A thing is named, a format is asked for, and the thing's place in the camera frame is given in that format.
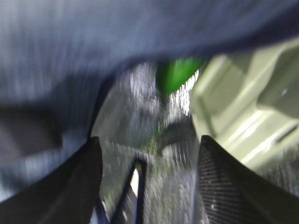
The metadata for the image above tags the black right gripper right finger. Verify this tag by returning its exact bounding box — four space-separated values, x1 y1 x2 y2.
197 135 299 224

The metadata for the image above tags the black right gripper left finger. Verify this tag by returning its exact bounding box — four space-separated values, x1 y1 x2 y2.
0 137 102 224

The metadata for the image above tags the green lid glass container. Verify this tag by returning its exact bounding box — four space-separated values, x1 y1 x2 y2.
190 38 299 169

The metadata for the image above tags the green cucumber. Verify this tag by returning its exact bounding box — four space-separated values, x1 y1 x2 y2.
156 58 206 95

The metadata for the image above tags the dark navy lunch bag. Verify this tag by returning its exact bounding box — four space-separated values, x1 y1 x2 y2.
0 0 299 224

